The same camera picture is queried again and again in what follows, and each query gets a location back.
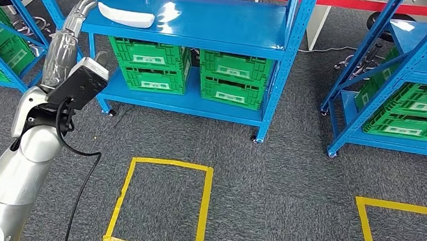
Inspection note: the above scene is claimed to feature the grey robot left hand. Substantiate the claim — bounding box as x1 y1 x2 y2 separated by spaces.
39 0 114 95

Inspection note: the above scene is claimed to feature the white plastic part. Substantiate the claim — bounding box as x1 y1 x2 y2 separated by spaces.
96 2 157 30

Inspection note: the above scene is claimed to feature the blue metal shelf rack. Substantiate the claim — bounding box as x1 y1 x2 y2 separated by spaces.
11 0 321 147
0 0 56 96
317 0 427 165

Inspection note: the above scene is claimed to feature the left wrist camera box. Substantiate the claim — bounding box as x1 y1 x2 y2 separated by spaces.
45 53 111 112

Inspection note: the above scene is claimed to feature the black left wrist camera cable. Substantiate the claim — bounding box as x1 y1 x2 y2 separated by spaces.
45 97 106 241

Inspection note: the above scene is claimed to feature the white floor cable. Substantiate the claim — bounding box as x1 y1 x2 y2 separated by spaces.
298 42 348 57

